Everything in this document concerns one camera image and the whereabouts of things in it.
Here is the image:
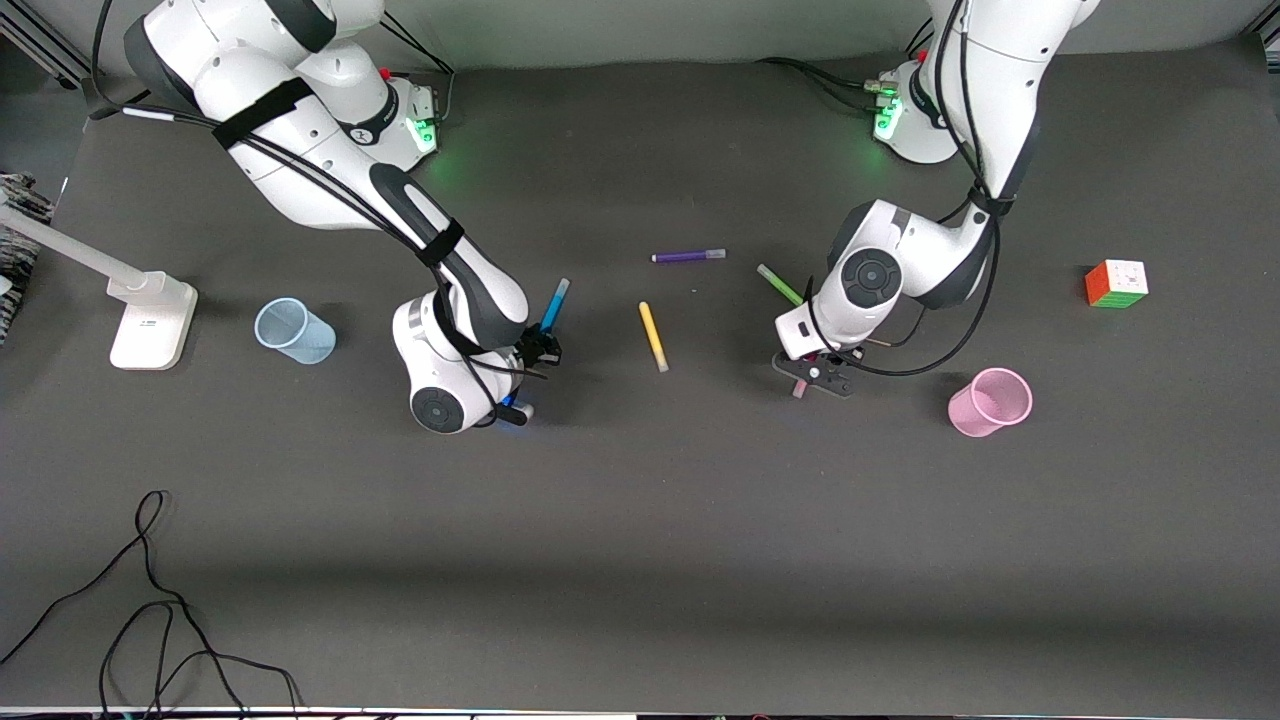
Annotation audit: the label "yellow marker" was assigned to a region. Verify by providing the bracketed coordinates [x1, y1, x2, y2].
[638, 300, 670, 374]

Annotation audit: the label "green marker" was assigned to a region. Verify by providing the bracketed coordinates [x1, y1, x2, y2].
[757, 264, 805, 307]

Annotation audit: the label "translucent pink cup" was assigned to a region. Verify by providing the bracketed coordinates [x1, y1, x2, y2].
[947, 367, 1034, 439]

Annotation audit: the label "translucent blue cup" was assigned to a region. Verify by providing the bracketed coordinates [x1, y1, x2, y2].
[253, 296, 338, 365]

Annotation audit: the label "colourful puzzle cube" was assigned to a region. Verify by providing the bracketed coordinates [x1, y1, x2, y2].
[1085, 259, 1150, 309]

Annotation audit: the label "white stand base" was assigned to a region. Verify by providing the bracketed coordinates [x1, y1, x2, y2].
[0, 205, 199, 372]

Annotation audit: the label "grey patterned cloth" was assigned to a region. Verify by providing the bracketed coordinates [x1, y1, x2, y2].
[0, 172, 53, 346]

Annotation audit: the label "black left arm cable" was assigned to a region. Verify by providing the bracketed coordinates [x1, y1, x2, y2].
[805, 0, 1013, 379]

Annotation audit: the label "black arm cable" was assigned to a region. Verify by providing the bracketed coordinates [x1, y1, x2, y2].
[92, 0, 549, 426]
[805, 0, 1013, 379]

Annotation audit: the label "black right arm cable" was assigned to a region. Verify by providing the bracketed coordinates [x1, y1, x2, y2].
[92, 0, 549, 426]

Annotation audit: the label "black left base cables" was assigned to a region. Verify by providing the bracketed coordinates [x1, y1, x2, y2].
[755, 20, 936, 116]

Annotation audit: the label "black base cables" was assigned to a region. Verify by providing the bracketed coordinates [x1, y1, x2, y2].
[380, 15, 457, 129]
[755, 20, 936, 116]

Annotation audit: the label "black right base cables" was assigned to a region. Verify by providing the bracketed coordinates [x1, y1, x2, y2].
[380, 15, 457, 129]

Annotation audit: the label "thin black loose cable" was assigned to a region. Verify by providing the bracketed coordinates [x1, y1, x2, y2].
[0, 489, 303, 717]

